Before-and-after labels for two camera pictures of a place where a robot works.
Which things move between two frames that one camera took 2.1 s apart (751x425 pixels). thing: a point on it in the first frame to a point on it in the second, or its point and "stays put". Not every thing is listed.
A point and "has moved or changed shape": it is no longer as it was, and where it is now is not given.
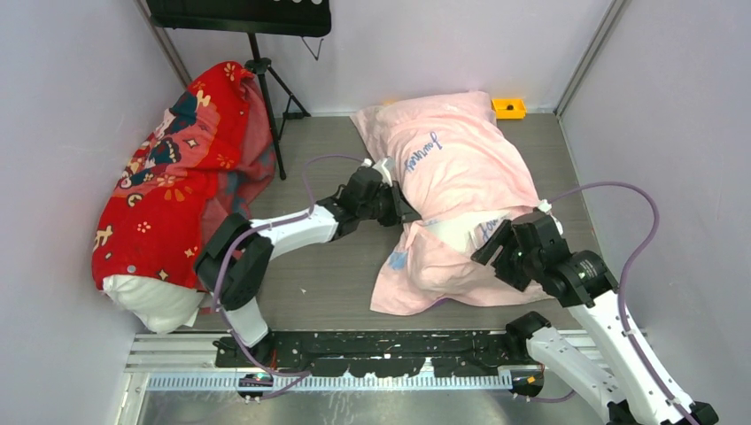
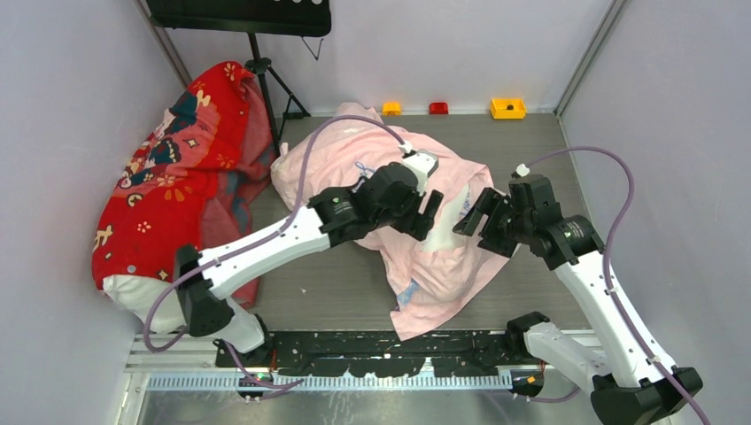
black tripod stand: x=260 y=65 stays put
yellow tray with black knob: x=509 y=108 stays put
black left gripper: x=400 y=210 stays put
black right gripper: x=503 y=271 to x=491 y=202
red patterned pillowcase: x=198 y=166 stays put
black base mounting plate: x=375 y=353 stays put
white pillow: x=470 y=231 has moved or changed shape
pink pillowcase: x=448 y=158 to x=426 y=279
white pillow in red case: x=162 y=305 stays put
